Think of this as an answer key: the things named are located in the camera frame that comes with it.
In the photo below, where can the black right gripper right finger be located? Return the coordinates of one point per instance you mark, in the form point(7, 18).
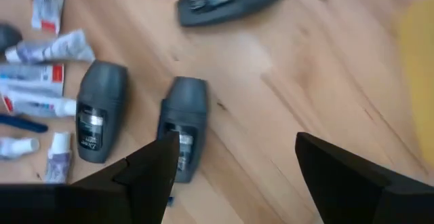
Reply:
point(332, 176)

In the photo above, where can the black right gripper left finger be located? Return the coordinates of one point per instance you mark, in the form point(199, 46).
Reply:
point(152, 169)

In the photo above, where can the blue disposable razor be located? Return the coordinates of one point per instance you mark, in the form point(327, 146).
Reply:
point(170, 201)
point(23, 123)

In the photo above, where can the dark grey roll-on deodorant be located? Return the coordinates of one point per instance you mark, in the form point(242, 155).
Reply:
point(244, 0)
point(186, 98)
point(101, 88)
point(8, 37)

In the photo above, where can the yellow plastic bin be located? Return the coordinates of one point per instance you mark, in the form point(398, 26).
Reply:
point(420, 81)

